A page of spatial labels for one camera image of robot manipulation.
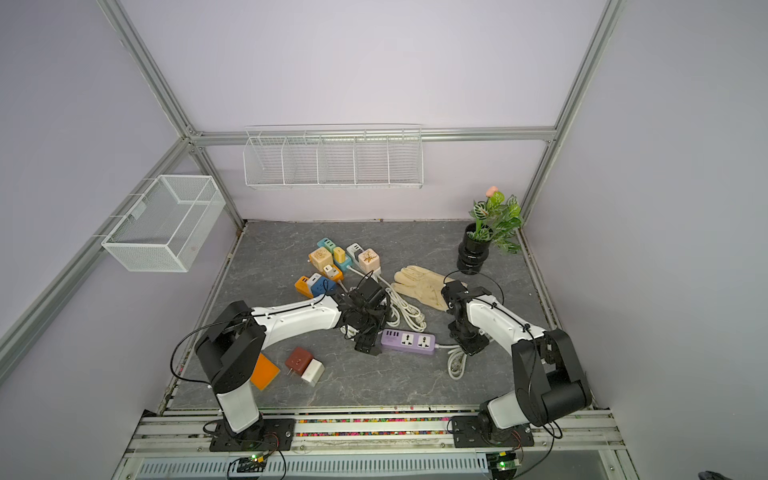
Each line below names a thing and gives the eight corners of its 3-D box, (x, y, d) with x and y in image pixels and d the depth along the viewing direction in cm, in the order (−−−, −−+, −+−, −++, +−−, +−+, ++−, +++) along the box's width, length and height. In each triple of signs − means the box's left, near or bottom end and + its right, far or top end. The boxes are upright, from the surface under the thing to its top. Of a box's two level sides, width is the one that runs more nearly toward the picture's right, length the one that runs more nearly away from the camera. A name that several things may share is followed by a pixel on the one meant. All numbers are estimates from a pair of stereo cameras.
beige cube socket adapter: (324, 279, 106) (319, 264, 99) (314, 268, 108) (309, 254, 102) (337, 270, 108) (333, 255, 101) (328, 260, 111) (323, 245, 104)
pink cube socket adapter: (368, 279, 105) (366, 265, 99) (358, 268, 108) (356, 254, 102) (381, 270, 107) (380, 256, 101) (371, 260, 110) (370, 245, 104)
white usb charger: (304, 381, 84) (300, 376, 80) (316, 363, 87) (312, 357, 83) (316, 387, 83) (312, 382, 79) (327, 369, 86) (324, 364, 82)
